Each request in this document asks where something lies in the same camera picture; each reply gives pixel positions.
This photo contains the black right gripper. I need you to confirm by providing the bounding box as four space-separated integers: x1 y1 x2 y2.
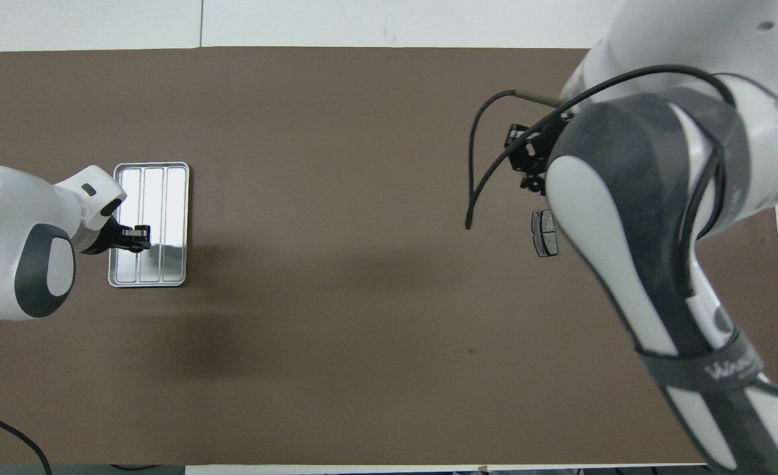
505 113 571 197

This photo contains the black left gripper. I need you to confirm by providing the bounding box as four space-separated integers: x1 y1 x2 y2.
86 216 152 255

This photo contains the silver metal tray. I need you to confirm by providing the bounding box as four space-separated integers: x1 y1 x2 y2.
107 162 191 288

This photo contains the short rectangular grey brake pad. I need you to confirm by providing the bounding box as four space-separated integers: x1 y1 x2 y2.
531 209 559 258

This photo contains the brown table mat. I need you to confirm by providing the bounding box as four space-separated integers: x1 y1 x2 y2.
0 46 778 466

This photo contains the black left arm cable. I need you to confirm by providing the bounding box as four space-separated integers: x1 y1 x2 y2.
0 408 53 475

